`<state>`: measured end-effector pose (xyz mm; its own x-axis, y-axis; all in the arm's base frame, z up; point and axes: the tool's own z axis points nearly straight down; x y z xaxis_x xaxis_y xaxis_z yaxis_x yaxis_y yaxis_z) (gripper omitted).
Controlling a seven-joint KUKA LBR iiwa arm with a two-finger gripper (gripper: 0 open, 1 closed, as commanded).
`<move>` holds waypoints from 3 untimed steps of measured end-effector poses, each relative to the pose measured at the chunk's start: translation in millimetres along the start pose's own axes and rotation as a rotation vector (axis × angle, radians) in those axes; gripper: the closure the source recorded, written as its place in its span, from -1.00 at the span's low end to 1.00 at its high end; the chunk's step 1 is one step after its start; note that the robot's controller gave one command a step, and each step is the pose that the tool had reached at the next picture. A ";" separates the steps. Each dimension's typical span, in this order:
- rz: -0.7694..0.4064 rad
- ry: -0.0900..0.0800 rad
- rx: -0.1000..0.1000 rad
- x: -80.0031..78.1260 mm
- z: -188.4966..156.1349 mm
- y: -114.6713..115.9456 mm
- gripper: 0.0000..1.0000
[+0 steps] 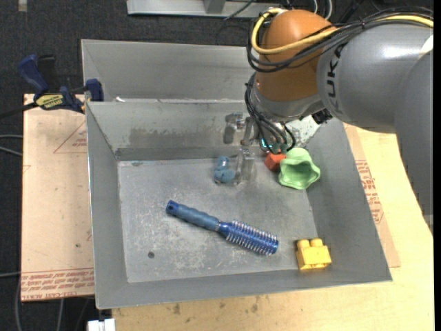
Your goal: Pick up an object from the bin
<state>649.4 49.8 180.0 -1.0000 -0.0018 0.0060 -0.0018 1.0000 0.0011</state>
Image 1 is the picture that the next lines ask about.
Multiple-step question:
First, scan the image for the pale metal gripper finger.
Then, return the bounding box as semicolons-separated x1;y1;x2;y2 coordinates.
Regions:
242;148;258;183
232;152;245;186

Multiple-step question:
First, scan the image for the blue soft toy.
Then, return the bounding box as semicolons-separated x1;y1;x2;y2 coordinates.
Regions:
213;155;237;185

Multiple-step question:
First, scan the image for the red-orange small block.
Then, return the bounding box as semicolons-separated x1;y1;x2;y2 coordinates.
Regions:
264;152;287;172

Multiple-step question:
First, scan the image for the green floppy cup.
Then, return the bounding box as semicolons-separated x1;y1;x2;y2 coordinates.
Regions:
278;147;321;190

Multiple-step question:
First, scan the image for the blue hairbrush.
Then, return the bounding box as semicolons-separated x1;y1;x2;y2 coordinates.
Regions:
165;199;280;257

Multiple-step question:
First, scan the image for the grey metal bin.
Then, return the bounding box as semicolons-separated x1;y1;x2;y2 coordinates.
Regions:
81;39;393;310

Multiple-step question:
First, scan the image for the yellow toy brick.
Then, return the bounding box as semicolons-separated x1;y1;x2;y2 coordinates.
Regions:
295;237;333;272

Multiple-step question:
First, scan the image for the brown cardboard board, red print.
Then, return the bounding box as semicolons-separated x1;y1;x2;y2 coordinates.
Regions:
20;93;402;303

